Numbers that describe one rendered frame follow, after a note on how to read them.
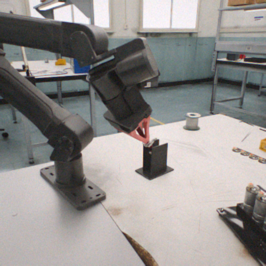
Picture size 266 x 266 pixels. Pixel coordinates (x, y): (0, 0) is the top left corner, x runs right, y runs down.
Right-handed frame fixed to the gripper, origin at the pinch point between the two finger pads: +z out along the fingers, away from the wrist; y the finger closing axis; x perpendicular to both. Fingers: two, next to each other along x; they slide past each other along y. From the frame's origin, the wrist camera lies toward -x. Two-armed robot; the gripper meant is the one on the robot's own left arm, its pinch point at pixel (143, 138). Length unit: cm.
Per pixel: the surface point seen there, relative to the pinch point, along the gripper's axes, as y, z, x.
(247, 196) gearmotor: -23.5, 6.9, -1.2
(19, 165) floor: 177, 75, 40
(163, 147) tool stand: -1.6, 5.6, -2.5
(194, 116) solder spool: 14.5, 24.5, -27.1
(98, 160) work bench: 13.6, 5.7, 9.3
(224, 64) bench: 160, 165, -216
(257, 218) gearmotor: -26.6, 8.2, 1.2
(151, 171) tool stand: -1.6, 8.0, 3.6
